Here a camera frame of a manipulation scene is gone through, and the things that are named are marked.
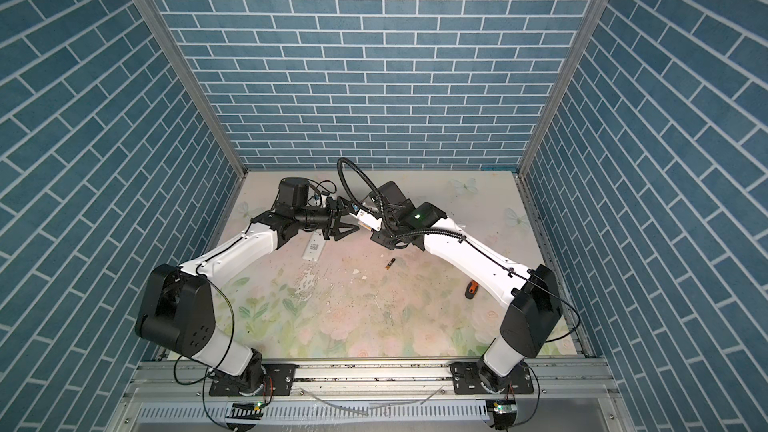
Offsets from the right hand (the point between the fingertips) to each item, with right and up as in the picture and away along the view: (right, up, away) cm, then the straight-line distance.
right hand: (377, 220), depth 80 cm
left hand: (-4, +1, -1) cm, 4 cm away
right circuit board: (+33, -47, -6) cm, 58 cm away
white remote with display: (-4, -2, +4) cm, 6 cm away
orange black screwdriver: (+27, -21, +6) cm, 35 cm away
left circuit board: (-32, -46, -8) cm, 56 cm away
